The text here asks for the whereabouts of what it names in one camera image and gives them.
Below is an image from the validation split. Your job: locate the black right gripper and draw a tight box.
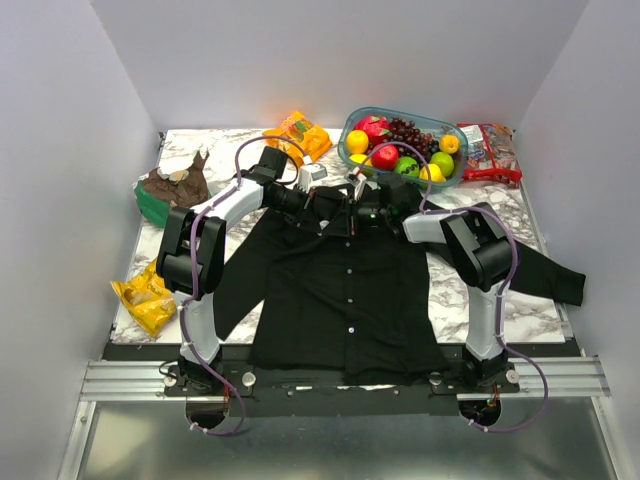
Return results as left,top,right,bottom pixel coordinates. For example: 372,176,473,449
323,193,390,237

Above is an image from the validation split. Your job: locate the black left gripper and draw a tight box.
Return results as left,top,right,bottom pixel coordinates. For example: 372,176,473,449
267,184,323,234

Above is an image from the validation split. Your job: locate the black button-up shirt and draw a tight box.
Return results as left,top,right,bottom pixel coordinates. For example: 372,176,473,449
213,185,586,384

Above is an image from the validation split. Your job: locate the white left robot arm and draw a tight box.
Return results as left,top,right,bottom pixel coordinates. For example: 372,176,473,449
156,146,302,395

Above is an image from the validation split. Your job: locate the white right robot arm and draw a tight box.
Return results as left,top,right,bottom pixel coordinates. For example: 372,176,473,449
345,168,519,392

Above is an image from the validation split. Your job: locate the small yellow lemon front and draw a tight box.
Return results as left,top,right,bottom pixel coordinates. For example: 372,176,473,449
349,153,374,177

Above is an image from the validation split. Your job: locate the red apple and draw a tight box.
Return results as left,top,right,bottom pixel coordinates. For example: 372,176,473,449
370,143,399,171

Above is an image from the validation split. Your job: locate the yellow lemon left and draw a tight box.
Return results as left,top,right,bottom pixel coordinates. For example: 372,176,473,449
345,129,369,154

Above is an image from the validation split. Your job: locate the orange snack packet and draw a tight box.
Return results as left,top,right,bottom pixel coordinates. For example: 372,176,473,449
262,111,332,167

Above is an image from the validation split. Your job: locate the red dragon fruit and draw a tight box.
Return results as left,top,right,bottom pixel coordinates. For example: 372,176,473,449
354,115,390,147

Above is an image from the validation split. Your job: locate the yellow lemon front right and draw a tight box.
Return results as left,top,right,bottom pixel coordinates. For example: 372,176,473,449
419,163,447,183

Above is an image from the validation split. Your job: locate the dark red grape bunch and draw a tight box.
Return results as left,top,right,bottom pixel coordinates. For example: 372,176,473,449
387,117,440,160

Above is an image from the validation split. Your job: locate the green apple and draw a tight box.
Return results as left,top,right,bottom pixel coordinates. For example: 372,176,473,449
430,151,455,178

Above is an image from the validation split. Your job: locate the teal plastic fruit container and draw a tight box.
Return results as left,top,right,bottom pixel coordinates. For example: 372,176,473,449
337,106,469,191

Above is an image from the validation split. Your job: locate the yellow-orange peach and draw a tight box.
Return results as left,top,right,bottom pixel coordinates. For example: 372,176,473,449
439,134,460,155

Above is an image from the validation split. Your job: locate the green brown crumpled bag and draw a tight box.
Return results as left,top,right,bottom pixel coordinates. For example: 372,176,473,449
133,151,210,227

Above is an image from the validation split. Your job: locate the red candy bag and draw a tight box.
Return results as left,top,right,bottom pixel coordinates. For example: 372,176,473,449
457,123,522,188

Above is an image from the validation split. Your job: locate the yellow Lays chips bag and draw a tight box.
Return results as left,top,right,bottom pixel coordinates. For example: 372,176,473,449
110,259,177,338

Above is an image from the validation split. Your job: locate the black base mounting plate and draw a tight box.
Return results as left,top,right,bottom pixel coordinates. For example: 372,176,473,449
83,343,600,418

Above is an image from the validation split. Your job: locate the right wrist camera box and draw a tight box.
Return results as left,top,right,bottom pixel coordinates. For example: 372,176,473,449
345,167,372,203

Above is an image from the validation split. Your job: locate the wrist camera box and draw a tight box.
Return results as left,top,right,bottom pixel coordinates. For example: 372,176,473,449
345,167,372,203
295,163,327,193

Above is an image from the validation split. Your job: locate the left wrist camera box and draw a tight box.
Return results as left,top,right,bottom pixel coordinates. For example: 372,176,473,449
295,163,327,193

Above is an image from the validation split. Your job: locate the aluminium rail frame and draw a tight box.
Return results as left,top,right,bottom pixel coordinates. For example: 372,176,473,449
60,350,639,479

